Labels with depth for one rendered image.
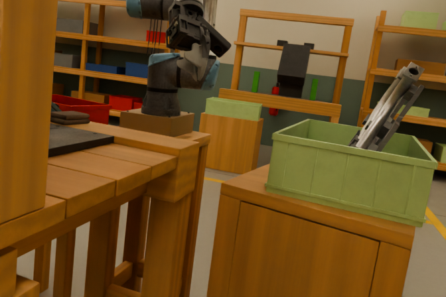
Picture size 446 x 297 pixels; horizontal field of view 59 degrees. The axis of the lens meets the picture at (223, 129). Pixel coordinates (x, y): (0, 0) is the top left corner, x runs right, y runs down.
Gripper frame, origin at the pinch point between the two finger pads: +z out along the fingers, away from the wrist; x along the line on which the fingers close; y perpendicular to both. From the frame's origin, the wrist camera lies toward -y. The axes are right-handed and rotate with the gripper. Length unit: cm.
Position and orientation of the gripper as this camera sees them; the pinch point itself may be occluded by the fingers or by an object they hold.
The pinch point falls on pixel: (200, 77)
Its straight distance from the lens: 93.8
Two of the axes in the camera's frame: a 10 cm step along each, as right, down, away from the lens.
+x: 5.6, -4.1, -7.2
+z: 0.9, 8.9, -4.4
